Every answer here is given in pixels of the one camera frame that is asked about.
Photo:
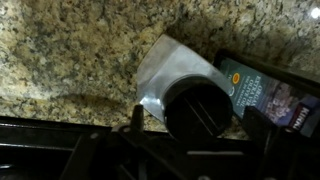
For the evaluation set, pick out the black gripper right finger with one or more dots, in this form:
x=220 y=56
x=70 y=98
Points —
x=266 y=143

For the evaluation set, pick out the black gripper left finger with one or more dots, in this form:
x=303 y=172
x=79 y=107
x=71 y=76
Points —
x=81 y=156

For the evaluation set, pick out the silver black pepper grinder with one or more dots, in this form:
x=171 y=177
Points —
x=186 y=90

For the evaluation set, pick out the dark olive oil bottle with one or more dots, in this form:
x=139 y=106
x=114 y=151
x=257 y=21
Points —
x=270 y=93

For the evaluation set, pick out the black stove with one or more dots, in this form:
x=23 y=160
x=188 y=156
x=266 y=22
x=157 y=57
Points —
x=40 y=143

